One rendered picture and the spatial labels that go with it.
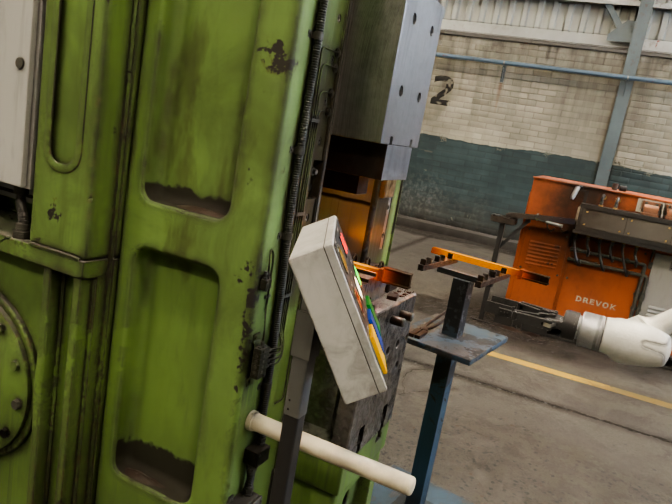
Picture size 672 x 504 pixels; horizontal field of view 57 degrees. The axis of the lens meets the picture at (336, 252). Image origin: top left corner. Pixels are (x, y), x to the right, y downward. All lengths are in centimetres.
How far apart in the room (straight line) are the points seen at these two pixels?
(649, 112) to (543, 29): 184
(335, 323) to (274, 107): 57
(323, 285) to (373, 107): 68
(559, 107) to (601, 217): 441
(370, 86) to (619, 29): 802
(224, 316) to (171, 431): 43
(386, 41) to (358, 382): 88
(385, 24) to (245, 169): 50
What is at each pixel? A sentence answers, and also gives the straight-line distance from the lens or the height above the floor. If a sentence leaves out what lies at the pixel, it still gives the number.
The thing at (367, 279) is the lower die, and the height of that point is 99.
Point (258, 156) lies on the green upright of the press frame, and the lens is 145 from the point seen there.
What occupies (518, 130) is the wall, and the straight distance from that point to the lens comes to 938.
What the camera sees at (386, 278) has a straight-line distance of 178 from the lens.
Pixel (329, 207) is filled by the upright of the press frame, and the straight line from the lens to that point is 210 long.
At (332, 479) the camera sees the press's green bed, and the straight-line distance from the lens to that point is 187.
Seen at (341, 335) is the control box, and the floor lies 105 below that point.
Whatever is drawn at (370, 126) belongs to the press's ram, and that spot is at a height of 140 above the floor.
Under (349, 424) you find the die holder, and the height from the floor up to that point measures 60.
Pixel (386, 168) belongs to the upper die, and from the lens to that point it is 166.
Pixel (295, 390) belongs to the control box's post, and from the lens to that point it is 129.
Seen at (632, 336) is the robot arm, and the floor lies 102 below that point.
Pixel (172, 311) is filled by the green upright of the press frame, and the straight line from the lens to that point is 171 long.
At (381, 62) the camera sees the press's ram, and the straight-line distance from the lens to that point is 161.
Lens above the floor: 140
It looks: 12 degrees down
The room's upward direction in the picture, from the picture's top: 10 degrees clockwise
